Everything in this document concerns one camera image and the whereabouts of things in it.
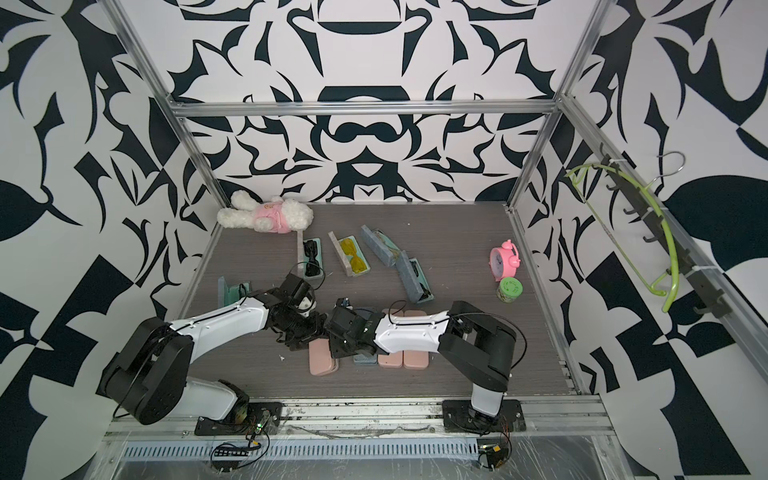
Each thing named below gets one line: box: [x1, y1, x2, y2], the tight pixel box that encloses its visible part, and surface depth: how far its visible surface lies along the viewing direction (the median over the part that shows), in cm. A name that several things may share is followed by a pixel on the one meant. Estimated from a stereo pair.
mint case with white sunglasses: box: [352, 354, 378, 366], surface depth 82 cm
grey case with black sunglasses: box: [303, 237, 325, 290], surface depth 104 cm
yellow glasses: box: [340, 238, 367, 274], surface depth 105 cm
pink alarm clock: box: [488, 239, 521, 282], surface depth 96 cm
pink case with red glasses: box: [308, 338, 339, 376], surface depth 81 cm
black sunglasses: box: [303, 240, 321, 277], surface depth 104 cm
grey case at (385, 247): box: [361, 224, 400, 267], surface depth 102 cm
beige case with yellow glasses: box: [328, 231, 371, 277], surface depth 104 cm
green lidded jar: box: [496, 276, 524, 303], surface depth 94 cm
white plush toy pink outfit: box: [217, 190, 314, 234], surface depth 107 cm
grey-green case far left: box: [218, 276, 251, 308], surface depth 97 cm
